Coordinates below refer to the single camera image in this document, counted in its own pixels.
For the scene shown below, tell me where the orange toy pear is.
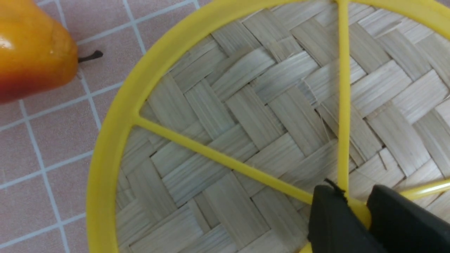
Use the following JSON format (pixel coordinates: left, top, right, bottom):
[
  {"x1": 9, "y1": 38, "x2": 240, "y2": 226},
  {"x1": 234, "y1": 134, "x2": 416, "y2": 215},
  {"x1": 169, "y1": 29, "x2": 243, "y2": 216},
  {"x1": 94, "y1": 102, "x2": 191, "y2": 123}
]
[{"x1": 0, "y1": 0, "x2": 103, "y2": 104}]

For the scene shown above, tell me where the yellow woven bamboo steamer lid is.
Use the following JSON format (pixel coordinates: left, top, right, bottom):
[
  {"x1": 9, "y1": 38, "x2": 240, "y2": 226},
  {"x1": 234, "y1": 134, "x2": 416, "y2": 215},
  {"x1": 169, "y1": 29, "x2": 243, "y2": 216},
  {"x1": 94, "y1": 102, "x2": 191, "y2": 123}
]
[{"x1": 87, "y1": 0, "x2": 449, "y2": 253}]

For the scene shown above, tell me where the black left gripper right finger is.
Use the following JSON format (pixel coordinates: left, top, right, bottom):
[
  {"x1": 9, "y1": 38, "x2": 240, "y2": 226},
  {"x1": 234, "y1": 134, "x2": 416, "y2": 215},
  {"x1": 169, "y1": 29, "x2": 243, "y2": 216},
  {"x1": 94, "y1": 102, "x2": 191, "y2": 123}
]
[{"x1": 367, "y1": 185, "x2": 450, "y2": 253}]

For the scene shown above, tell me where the pink checkered tablecloth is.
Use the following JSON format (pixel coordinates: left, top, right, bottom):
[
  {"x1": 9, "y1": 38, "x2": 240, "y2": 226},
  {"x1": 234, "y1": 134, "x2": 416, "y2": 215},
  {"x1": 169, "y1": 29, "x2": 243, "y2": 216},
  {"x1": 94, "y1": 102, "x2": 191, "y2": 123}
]
[{"x1": 0, "y1": 0, "x2": 207, "y2": 253}]

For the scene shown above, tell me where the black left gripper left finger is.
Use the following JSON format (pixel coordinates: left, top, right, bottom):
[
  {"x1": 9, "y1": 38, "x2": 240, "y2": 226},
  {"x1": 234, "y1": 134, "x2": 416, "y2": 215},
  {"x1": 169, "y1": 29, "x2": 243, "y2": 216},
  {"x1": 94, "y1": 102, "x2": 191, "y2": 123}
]
[{"x1": 308, "y1": 179, "x2": 387, "y2": 253}]

